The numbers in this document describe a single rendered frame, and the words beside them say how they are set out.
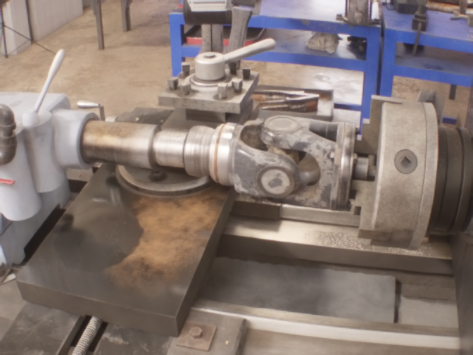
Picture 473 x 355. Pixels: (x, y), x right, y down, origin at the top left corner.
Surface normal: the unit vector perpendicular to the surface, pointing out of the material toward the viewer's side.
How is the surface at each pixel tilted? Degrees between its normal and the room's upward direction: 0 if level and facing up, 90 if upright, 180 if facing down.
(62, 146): 73
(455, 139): 10
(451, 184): 62
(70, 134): 50
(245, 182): 90
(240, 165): 90
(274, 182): 90
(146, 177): 0
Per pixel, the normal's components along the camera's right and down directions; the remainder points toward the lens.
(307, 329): -0.18, -0.15
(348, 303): -0.24, -0.81
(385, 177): -0.21, 0.11
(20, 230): 0.97, 0.11
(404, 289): -0.01, -0.83
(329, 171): -0.34, 0.52
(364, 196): -0.09, -0.60
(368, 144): -0.22, 0.39
